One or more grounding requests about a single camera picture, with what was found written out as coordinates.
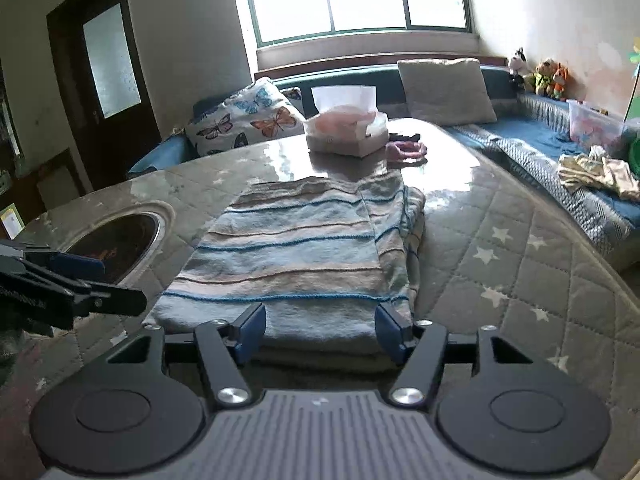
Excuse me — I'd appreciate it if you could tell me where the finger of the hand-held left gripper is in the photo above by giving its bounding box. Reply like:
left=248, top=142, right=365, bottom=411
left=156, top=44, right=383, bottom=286
left=0, top=242, right=107, bottom=282
left=20, top=260, right=149, bottom=318

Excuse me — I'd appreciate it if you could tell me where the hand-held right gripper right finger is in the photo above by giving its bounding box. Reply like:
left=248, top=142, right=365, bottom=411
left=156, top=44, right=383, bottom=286
left=375, top=303, right=536, bottom=407

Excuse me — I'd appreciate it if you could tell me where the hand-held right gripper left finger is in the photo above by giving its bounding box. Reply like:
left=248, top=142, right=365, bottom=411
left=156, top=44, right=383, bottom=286
left=107, top=303, right=267, bottom=407

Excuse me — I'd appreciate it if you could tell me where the blue beige striped garment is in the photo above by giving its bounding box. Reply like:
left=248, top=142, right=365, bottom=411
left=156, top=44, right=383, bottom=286
left=142, top=174, right=427, bottom=362

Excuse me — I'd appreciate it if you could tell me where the cream clothes pile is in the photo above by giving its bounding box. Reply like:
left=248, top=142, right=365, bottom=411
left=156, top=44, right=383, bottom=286
left=557, top=145, right=637, bottom=202

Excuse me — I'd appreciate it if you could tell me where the grey quilted star tablecloth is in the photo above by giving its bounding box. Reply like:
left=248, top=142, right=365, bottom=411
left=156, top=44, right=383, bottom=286
left=0, top=117, right=640, bottom=480

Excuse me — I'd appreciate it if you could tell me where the dark wooden door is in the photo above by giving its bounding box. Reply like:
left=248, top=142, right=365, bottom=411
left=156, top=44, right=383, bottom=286
left=46, top=0, right=165, bottom=192

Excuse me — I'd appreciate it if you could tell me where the pink cloth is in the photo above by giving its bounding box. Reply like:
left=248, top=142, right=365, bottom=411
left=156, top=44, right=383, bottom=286
left=384, top=141, right=429, bottom=167

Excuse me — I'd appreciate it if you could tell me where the tissue box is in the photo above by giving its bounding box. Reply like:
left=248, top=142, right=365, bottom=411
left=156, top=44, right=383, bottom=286
left=303, top=85, right=390, bottom=159

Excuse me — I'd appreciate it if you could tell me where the butterfly print pillow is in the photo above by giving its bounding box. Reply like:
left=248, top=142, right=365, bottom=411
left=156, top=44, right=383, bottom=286
left=184, top=76, right=307, bottom=159

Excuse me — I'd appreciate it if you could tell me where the blue sofa bench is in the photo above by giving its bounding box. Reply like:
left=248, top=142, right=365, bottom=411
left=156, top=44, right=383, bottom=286
left=127, top=60, right=640, bottom=272

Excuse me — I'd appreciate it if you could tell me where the beige square pillow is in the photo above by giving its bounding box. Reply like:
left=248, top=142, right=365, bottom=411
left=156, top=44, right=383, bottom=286
left=397, top=58, right=499, bottom=126

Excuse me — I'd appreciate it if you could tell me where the clear plastic storage box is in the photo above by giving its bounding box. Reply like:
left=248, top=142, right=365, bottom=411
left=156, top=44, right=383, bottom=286
left=567, top=99, right=627, bottom=155

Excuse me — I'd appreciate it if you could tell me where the black white plush toy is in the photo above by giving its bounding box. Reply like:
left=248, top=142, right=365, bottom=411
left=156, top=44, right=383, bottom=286
left=507, top=47, right=532, bottom=93

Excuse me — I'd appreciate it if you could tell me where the yellow green plush toy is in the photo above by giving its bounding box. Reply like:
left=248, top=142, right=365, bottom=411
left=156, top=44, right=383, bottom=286
left=532, top=58, right=557, bottom=97

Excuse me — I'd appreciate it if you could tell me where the orange plush toy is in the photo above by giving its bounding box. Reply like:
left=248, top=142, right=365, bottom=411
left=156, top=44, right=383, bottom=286
left=551, top=63, right=574, bottom=102

